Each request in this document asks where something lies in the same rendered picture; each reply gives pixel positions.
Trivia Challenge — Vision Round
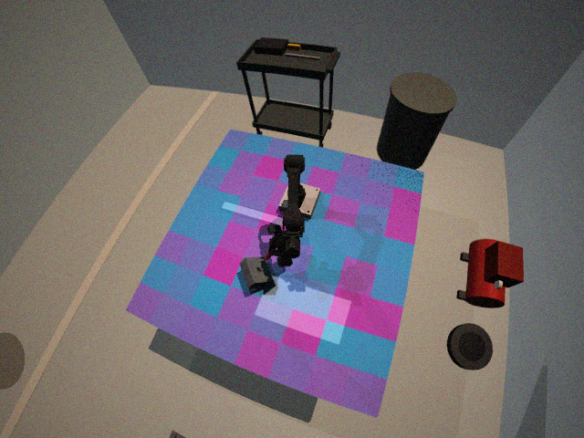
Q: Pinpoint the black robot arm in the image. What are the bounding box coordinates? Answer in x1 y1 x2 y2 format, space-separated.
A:
283 155 306 259

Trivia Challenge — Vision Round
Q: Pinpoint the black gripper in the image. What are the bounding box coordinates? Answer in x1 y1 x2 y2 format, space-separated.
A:
267 224 293 267

